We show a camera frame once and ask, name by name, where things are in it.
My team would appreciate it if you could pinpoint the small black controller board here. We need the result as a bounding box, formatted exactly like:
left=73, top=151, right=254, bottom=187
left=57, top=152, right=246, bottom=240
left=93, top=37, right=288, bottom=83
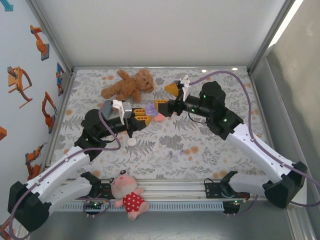
left=222, top=199, right=245, bottom=215
left=83, top=199, right=111, bottom=209

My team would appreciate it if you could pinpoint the blue wall sticker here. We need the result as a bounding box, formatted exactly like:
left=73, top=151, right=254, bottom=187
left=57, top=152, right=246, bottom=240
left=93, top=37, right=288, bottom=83
left=0, top=0, right=15, bottom=13

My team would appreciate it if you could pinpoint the aluminium side rail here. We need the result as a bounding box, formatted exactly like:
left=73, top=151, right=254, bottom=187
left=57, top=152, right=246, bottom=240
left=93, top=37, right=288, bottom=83
left=41, top=70, right=76, bottom=180
left=248, top=71, right=275, bottom=180

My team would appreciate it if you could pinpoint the aluminium frame post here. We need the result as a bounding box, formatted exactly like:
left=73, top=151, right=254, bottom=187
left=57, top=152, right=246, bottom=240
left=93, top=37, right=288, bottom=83
left=25, top=0, right=75, bottom=75
left=247, top=0, right=301, bottom=74

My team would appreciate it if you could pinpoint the floral table mat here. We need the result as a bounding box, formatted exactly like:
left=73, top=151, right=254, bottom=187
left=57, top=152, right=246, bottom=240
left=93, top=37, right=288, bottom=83
left=49, top=68, right=270, bottom=180

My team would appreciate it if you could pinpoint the pink plush toy red dress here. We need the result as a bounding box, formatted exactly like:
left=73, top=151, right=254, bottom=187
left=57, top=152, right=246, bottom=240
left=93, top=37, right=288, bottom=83
left=108, top=169, right=150, bottom=221

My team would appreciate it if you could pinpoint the orange gripper claw sticker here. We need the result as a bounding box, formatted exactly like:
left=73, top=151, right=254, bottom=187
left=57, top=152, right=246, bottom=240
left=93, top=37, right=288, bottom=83
left=6, top=66, right=34, bottom=110

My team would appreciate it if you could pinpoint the blue and orange machine sticker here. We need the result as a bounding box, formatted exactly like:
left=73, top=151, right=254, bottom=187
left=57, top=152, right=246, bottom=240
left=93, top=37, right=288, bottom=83
left=55, top=62, right=66, bottom=97

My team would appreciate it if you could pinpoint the brown teddy bear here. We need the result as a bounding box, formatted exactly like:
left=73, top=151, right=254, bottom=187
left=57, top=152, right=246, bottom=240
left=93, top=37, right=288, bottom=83
left=100, top=69, right=155, bottom=113

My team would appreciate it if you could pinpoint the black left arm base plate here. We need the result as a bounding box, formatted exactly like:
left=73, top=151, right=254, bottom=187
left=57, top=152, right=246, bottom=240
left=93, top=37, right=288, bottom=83
left=71, top=183, right=114, bottom=200

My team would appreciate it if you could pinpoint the white slotted cable duct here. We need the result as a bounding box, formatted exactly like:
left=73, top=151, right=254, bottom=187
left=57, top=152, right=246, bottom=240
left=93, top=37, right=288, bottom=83
left=56, top=201, right=225, bottom=212

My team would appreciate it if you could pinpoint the blue-grey pouch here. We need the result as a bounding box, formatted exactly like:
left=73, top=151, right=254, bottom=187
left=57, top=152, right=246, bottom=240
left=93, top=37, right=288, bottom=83
left=101, top=99, right=115, bottom=120

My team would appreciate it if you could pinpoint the aluminium back rail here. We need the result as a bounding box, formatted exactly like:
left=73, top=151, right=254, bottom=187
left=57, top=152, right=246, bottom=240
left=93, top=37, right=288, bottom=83
left=72, top=65, right=251, bottom=71

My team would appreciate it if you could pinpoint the aluminium front rail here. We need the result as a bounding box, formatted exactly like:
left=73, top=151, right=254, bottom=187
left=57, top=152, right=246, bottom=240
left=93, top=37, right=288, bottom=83
left=23, top=178, right=270, bottom=202

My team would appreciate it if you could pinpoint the purple earbud case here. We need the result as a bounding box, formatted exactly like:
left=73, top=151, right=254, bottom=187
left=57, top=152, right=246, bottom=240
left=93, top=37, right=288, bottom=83
left=144, top=103, right=159, bottom=117

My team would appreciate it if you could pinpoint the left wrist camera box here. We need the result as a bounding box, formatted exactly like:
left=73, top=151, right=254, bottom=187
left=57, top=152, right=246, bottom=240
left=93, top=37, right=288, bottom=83
left=112, top=99, right=133, bottom=126

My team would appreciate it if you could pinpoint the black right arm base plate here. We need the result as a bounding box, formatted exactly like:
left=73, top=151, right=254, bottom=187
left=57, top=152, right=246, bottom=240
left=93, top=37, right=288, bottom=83
left=204, top=176, right=251, bottom=200

